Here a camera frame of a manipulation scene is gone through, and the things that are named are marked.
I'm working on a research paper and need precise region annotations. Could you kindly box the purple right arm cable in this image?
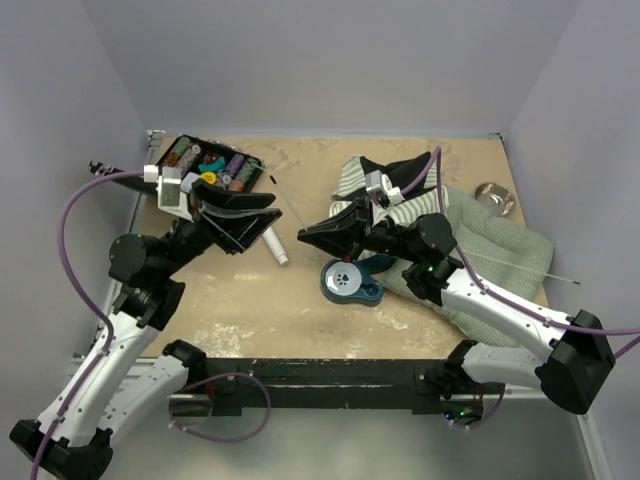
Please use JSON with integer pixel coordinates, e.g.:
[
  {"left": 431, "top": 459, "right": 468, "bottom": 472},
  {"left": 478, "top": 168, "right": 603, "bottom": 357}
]
[{"left": 399, "top": 145, "right": 640, "bottom": 359}]

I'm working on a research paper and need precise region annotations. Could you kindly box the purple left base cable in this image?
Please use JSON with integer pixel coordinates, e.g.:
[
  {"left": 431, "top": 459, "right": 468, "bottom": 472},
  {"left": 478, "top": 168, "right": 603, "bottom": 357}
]
[{"left": 168, "top": 372, "right": 272, "bottom": 441}]

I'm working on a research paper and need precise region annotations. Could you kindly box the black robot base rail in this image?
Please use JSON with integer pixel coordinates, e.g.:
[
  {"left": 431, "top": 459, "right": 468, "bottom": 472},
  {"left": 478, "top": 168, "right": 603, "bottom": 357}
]
[{"left": 178, "top": 358, "right": 501, "bottom": 416}]

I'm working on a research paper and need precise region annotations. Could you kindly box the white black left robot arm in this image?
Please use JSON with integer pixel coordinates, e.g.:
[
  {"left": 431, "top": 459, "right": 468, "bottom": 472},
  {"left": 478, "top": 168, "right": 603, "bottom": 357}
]
[{"left": 10, "top": 182, "right": 282, "bottom": 479}]

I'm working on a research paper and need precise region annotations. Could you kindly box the white toy microphone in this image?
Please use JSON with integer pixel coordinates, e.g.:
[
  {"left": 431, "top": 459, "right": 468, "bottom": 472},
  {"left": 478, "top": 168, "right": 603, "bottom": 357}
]
[{"left": 262, "top": 227, "right": 289, "bottom": 266}]

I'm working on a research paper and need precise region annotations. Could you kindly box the steel pet bowl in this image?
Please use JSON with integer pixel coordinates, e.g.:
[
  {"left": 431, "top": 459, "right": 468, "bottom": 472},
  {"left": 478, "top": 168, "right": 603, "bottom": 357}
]
[{"left": 474, "top": 182, "right": 516, "bottom": 217}]

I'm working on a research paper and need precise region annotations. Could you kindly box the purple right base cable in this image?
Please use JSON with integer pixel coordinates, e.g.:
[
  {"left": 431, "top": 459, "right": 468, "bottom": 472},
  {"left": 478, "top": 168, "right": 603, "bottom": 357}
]
[{"left": 447, "top": 372, "right": 505, "bottom": 431}]

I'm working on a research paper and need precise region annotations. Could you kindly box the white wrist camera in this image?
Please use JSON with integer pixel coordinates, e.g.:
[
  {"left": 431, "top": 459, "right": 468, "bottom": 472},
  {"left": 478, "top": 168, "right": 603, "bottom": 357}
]
[
  {"left": 365, "top": 170, "right": 404, "bottom": 209},
  {"left": 143, "top": 165, "right": 192, "bottom": 220}
]

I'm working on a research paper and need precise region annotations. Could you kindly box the yellow big blind button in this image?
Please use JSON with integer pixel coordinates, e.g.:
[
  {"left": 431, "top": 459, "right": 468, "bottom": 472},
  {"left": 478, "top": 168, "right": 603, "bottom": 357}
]
[{"left": 200, "top": 172, "right": 217, "bottom": 184}]

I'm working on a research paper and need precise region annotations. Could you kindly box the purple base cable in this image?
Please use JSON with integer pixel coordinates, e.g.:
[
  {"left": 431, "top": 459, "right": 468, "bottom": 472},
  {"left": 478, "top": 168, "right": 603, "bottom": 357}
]
[
  {"left": 168, "top": 372, "right": 272, "bottom": 441},
  {"left": 447, "top": 372, "right": 505, "bottom": 431}
]

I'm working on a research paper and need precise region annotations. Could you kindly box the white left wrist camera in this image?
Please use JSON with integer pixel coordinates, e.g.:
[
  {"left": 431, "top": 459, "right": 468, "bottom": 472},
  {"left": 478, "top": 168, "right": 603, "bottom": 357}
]
[{"left": 143, "top": 165, "right": 192, "bottom": 220}]

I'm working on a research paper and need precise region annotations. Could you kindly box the teal dealer button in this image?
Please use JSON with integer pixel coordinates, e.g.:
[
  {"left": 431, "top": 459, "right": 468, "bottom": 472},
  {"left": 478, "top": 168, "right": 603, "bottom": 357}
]
[{"left": 198, "top": 154, "right": 227, "bottom": 173}]

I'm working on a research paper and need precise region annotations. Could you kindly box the green striped pet tent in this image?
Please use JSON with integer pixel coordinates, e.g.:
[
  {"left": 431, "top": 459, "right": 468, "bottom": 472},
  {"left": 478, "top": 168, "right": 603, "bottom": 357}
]
[{"left": 329, "top": 151, "right": 448, "bottom": 226}]

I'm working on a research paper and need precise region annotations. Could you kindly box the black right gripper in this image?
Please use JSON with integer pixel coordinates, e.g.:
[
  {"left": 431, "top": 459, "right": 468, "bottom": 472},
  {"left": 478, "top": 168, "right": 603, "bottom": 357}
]
[{"left": 299, "top": 196, "right": 421, "bottom": 264}]

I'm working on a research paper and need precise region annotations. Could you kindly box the teal pet bowl stand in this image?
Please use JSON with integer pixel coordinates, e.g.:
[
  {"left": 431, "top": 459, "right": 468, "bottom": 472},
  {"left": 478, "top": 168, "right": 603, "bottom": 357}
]
[{"left": 319, "top": 254, "right": 396, "bottom": 307}]

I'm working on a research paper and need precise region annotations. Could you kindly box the green yellow chip stack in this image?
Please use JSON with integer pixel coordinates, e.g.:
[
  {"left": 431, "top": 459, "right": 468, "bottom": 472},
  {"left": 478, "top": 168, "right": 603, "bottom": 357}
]
[{"left": 171, "top": 136, "right": 193, "bottom": 157}]

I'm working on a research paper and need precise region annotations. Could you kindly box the black poker chip case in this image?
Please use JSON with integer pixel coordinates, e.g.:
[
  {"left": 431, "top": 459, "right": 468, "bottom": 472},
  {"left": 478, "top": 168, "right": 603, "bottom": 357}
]
[{"left": 87, "top": 133, "right": 265, "bottom": 201}]

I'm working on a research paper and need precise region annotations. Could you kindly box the green checkered pet cushion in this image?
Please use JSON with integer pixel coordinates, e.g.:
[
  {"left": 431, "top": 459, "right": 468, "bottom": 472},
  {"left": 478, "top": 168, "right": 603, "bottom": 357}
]
[{"left": 381, "top": 186, "right": 554, "bottom": 348}]

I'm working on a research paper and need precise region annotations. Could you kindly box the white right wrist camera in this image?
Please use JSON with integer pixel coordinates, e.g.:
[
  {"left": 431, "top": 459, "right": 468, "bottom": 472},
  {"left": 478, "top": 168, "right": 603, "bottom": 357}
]
[{"left": 365, "top": 170, "right": 404, "bottom": 209}]

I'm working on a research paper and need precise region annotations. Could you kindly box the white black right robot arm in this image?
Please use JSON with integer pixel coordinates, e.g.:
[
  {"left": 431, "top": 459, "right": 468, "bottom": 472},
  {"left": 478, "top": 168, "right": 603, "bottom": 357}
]
[{"left": 297, "top": 198, "right": 616, "bottom": 415}]

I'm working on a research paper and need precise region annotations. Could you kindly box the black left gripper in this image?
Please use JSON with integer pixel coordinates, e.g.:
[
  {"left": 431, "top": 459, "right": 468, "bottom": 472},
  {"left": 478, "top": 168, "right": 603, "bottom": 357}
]
[{"left": 160, "top": 177, "right": 283, "bottom": 277}]

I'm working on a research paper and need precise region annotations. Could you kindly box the red poker chip stack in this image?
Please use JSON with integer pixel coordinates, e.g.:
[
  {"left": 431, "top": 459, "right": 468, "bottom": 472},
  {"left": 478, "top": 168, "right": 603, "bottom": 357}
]
[{"left": 228, "top": 180, "right": 246, "bottom": 192}]

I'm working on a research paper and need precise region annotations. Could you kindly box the purple poker chip stack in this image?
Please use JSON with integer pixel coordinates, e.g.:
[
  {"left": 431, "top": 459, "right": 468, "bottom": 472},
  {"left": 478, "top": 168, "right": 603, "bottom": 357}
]
[{"left": 226, "top": 154, "right": 246, "bottom": 177}]

